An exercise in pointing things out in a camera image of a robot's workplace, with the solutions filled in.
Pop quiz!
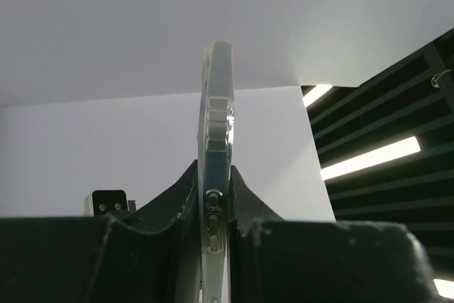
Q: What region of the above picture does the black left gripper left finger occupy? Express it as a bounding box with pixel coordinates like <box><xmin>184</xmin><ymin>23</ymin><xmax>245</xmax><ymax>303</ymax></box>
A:
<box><xmin>1</xmin><ymin>163</ymin><xmax>200</xmax><ymax>302</ymax></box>

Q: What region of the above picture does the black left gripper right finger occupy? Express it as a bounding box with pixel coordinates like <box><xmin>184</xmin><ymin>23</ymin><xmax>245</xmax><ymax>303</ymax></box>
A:
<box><xmin>229</xmin><ymin>167</ymin><xmax>442</xmax><ymax>302</ymax></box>

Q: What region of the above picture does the black phone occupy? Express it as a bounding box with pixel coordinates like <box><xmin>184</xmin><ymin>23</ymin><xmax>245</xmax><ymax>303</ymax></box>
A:
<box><xmin>197</xmin><ymin>41</ymin><xmax>235</xmax><ymax>302</ymax></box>

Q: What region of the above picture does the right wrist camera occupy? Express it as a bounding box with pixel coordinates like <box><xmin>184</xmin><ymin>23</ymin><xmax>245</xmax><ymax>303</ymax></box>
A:
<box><xmin>83</xmin><ymin>189</ymin><xmax>137</xmax><ymax>216</ymax></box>

